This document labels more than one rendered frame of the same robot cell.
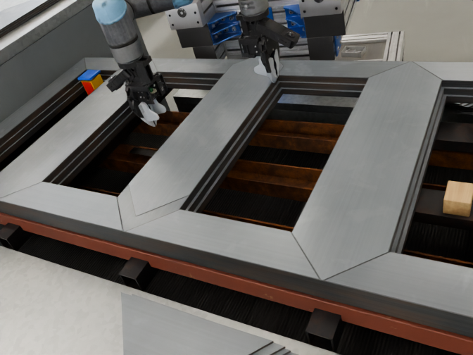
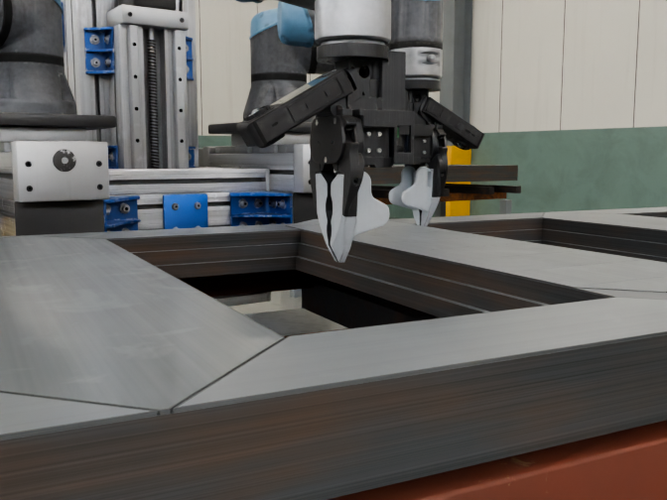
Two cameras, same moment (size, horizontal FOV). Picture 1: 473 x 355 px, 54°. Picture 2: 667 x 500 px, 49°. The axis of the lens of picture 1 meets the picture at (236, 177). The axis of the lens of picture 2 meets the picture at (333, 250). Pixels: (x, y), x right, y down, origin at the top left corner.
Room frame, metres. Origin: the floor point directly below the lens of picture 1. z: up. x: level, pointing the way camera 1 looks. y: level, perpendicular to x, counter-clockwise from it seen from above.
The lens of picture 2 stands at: (0.84, 0.85, 0.97)
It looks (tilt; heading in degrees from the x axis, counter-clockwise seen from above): 7 degrees down; 295
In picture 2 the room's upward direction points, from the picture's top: straight up
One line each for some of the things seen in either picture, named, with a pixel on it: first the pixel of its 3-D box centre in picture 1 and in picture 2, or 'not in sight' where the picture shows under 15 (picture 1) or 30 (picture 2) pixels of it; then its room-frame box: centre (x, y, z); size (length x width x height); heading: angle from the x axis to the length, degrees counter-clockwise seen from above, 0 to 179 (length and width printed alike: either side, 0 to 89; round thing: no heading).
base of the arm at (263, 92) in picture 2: not in sight; (279, 99); (1.62, -0.52, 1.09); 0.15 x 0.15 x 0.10
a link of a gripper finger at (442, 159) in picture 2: (266, 57); (433, 167); (1.17, -0.18, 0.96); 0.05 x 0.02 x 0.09; 142
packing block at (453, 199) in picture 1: (458, 198); not in sight; (0.63, -0.42, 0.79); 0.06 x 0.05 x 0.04; 142
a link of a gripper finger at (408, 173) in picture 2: (268, 65); (406, 197); (1.21, -0.18, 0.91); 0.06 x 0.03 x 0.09; 52
